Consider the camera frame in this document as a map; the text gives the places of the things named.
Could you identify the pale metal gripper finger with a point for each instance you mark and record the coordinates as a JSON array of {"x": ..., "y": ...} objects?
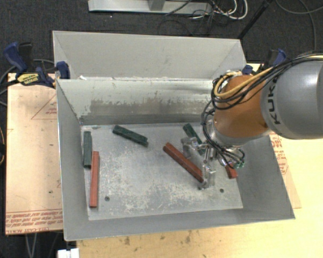
[
  {"x": 208, "y": 176},
  {"x": 188, "y": 145}
]

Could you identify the dark green flat block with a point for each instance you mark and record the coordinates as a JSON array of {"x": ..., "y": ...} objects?
[
  {"x": 87, "y": 149},
  {"x": 130, "y": 135},
  {"x": 191, "y": 132}
]

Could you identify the red-brown flat block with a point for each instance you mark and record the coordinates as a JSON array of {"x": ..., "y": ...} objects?
[
  {"x": 94, "y": 179},
  {"x": 183, "y": 161},
  {"x": 231, "y": 172}
]

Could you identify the grey metal bin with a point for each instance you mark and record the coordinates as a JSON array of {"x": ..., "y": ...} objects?
[{"x": 150, "y": 176}]

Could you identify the brown cardboard board, red print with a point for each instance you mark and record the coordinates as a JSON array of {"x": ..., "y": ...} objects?
[{"x": 32, "y": 154}]

